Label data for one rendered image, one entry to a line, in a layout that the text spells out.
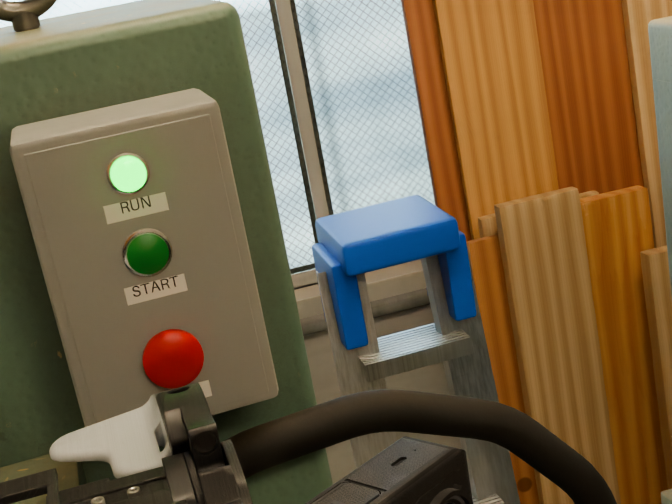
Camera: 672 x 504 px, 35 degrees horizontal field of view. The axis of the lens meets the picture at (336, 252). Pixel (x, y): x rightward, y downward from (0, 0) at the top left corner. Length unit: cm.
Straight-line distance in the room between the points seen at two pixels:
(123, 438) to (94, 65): 22
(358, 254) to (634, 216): 73
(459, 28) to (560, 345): 58
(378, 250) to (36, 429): 80
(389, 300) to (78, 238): 161
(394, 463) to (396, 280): 175
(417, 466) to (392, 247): 101
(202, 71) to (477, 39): 135
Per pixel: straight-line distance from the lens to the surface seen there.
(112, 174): 51
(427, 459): 36
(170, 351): 53
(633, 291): 198
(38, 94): 57
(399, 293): 211
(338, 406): 60
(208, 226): 52
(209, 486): 34
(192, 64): 57
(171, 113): 51
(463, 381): 148
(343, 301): 138
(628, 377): 203
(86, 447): 42
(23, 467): 61
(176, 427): 37
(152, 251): 52
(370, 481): 35
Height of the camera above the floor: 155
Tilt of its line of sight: 17 degrees down
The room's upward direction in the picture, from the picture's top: 10 degrees counter-clockwise
